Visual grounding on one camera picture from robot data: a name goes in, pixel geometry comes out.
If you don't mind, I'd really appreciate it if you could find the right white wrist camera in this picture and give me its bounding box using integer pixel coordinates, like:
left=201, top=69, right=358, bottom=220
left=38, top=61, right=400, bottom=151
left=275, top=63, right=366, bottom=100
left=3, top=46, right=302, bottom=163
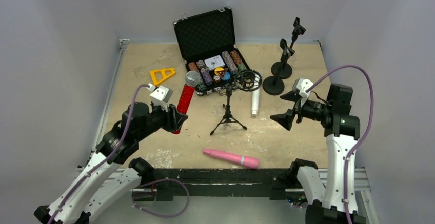
left=292, top=78, right=313, bottom=97

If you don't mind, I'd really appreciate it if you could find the yellow triangular plastic frame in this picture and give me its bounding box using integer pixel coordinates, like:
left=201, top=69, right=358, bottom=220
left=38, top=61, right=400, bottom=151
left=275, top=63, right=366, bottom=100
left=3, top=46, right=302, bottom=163
left=149, top=68, right=176, bottom=86

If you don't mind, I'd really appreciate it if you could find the red glitter microphone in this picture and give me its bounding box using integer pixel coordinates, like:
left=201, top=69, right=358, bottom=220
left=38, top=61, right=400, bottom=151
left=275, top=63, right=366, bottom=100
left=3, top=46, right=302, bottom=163
left=173, top=71, right=202, bottom=134

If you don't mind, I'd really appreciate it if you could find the pink microphone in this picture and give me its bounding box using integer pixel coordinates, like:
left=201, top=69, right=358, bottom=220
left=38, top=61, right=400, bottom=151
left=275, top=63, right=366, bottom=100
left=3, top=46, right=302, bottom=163
left=203, top=149, right=259, bottom=169

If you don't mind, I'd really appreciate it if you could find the white microphone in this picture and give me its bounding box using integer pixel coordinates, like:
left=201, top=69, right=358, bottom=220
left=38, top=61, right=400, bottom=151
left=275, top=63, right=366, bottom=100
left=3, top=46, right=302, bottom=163
left=251, top=89, right=260, bottom=117

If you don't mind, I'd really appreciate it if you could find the black round-base stand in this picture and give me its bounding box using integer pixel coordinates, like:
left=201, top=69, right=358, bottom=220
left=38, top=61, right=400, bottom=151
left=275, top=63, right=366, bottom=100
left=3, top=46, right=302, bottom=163
left=271, top=17, right=306, bottom=79
left=262, top=38, right=295, bottom=96

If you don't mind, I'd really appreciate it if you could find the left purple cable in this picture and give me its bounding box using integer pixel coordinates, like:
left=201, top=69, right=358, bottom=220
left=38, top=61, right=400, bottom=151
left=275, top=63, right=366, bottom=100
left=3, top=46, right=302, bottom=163
left=46, top=84, right=190, bottom=224

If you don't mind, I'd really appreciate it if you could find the white playing card box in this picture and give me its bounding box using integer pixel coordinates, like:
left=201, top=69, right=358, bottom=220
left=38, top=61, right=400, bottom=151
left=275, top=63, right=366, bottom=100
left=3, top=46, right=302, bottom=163
left=204, top=55, right=225, bottom=71

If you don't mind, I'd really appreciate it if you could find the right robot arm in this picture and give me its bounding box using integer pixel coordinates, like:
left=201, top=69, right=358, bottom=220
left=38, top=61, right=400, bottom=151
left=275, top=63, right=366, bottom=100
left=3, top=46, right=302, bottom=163
left=270, top=79, right=367, bottom=223

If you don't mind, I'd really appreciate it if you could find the near black round-base stand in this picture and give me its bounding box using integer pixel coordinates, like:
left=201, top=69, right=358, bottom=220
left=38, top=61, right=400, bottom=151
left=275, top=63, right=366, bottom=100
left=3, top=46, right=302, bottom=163
left=262, top=38, right=295, bottom=96

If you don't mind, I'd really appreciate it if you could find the black poker chip case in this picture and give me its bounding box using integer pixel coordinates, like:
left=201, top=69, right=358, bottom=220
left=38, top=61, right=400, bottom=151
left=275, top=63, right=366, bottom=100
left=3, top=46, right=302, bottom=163
left=172, top=7, right=250, bottom=96

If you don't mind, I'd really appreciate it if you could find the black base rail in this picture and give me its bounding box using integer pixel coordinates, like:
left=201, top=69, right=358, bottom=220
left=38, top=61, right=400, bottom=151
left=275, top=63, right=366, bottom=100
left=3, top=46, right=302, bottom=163
left=133, top=168, right=307, bottom=204

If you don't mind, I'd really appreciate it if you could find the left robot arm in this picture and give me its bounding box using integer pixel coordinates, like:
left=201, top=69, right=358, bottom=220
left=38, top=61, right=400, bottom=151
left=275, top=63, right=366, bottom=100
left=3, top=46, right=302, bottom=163
left=34, top=102, right=188, bottom=223

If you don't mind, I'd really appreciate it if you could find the aluminium corner rail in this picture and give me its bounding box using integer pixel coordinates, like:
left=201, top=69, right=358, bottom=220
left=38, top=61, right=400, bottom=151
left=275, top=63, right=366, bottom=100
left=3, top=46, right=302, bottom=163
left=92, top=38, right=130, bottom=148

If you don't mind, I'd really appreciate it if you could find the far black round-base stand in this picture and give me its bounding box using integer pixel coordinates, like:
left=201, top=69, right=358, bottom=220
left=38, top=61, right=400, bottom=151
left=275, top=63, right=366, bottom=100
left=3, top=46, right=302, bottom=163
left=271, top=17, right=306, bottom=79

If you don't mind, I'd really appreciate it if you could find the black tripod microphone stand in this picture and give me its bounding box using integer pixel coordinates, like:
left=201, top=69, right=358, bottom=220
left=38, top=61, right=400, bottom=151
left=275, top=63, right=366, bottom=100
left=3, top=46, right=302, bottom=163
left=209, top=69, right=263, bottom=136

